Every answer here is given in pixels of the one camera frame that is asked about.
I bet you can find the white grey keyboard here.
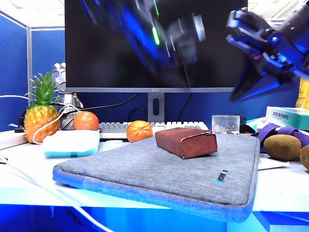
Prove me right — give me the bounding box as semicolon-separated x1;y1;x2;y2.
98;121;210;140

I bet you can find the purple strap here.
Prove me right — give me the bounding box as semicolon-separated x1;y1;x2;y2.
251;123;309;154

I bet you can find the small white round object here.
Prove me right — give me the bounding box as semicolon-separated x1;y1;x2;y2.
105;139;124;150

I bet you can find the black plug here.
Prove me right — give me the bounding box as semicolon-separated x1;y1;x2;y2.
14;113;27;134

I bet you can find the small black device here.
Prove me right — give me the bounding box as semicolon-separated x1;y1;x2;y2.
239;115;256;134

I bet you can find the brown glasses case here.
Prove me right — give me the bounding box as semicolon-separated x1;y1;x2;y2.
154;128;218;160

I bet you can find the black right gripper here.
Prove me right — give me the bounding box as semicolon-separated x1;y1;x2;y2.
226;28;309;102

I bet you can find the yellow toy pineapple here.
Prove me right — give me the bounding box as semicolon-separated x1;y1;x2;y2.
24;72;61;144

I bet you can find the teal white carton box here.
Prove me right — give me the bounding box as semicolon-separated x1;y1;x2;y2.
265;106;309;131

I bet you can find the black computer monitor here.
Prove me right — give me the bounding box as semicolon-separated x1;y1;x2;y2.
64;0;248;94

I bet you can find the brown kiwi fruit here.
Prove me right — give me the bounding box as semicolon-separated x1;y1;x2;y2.
299;144;309;171
263;134;302;161

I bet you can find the clear plastic container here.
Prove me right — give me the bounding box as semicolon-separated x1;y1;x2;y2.
211;115;241;135

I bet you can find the long white cable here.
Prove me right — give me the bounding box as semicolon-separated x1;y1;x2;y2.
0;156;114;232

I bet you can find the black monitor signal cable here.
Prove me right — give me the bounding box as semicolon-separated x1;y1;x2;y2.
178;93;194;122

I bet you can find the white teal packet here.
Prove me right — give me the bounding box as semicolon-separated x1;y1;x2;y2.
245;117;267;131

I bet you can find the grey metal partition post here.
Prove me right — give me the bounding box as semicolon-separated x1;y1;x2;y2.
27;26;33;107

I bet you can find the black monitor power cable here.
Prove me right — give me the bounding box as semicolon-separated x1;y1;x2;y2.
52;93;140;116

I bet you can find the black looped cable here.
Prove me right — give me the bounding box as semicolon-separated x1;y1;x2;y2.
127;108;148;123

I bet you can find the white power strip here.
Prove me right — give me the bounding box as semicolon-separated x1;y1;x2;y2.
0;130;28;150

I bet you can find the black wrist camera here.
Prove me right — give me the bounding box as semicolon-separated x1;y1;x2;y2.
226;8;274;35

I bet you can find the grey monitor stand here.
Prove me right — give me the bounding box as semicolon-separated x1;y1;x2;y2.
147;93;165;123

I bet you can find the smooth orange fruit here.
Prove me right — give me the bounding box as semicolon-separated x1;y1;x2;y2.
73;111;100;131

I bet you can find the ribbed orange tangerine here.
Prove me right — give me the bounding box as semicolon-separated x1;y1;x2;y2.
126;120;154;144

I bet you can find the yellow snack bag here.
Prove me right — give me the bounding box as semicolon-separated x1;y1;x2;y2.
295;76;309;109

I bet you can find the white paper sheet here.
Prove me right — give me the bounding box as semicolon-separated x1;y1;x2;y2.
257;154;291;171

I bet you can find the grey fabric laptop sleeve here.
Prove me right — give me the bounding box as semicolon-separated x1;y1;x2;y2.
52;133;261;223

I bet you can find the thin white charging cable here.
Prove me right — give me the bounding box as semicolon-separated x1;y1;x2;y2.
32;104;81;145

